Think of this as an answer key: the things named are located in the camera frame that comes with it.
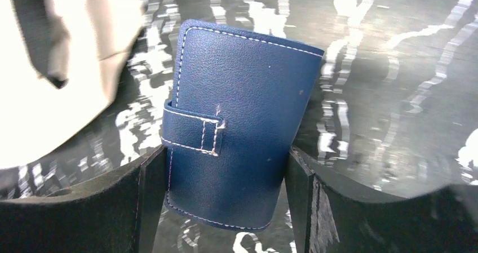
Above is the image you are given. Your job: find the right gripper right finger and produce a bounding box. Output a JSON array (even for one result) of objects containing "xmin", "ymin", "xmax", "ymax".
[{"xmin": 285, "ymin": 147, "xmax": 477, "ymax": 252}]

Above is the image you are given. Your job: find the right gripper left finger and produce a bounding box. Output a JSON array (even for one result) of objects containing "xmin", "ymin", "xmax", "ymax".
[{"xmin": 1, "ymin": 147, "xmax": 166, "ymax": 252}]

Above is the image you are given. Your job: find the beige canvas backpack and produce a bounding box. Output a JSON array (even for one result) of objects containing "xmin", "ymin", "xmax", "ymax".
[{"xmin": 1, "ymin": 0, "xmax": 143, "ymax": 169}]

